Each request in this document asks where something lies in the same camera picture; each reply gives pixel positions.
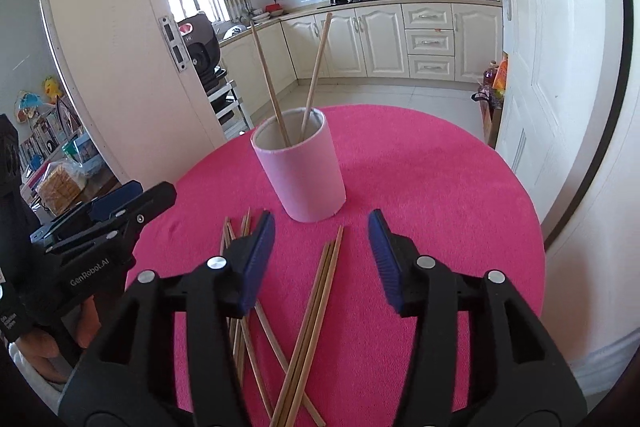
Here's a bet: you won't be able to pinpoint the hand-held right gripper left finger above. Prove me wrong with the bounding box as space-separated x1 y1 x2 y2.
57 210 277 427

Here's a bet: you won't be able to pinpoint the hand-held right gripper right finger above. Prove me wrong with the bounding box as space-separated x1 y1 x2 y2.
367 209 588 427

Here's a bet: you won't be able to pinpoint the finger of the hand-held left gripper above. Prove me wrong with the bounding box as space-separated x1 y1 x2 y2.
45 182 178 259
30 180 143 244

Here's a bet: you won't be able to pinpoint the bunch of wooden chopsticks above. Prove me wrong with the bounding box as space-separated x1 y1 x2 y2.
219 207 345 427

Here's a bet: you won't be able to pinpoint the pink cylindrical cup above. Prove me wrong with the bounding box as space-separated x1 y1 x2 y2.
251 107 347 223

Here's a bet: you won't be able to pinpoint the long wooden chopstick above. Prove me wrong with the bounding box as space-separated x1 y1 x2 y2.
300 12 333 141
251 24 292 148

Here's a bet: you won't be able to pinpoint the person's left forearm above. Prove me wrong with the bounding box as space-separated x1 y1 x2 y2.
7 347 68 408

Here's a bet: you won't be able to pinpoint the person's left hand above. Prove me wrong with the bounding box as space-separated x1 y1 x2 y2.
10 297 100 383

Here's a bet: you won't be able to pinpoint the bagged sliced bread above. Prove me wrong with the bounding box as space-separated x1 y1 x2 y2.
36 159 94 216

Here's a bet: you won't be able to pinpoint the pink tablecloth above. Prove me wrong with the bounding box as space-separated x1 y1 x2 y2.
125 104 546 427

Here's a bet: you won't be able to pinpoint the cluttered shelf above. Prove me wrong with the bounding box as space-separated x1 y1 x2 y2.
15 91 98 198

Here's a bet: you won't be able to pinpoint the yellow plush toy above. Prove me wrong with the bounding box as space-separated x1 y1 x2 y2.
42 76 64 104

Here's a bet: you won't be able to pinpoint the white metal rack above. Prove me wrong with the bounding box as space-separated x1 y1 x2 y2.
206 67 254 140

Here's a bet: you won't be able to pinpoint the white door with lock plate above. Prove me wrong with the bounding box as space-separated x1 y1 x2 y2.
35 0 229 188

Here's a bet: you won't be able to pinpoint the black kitchen appliance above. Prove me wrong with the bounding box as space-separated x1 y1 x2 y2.
177 12 221 76

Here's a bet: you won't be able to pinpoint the floor storage box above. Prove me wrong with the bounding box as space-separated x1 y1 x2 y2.
472 79 505 148

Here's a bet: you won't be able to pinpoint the cream lower kitchen cabinets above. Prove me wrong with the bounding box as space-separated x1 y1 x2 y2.
220 3 504 118

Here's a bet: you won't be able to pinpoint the orange snack bag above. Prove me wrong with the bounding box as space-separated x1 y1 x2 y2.
492 54 509 93

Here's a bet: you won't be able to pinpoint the white door with lever handle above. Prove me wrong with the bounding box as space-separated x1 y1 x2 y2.
492 0 625 228

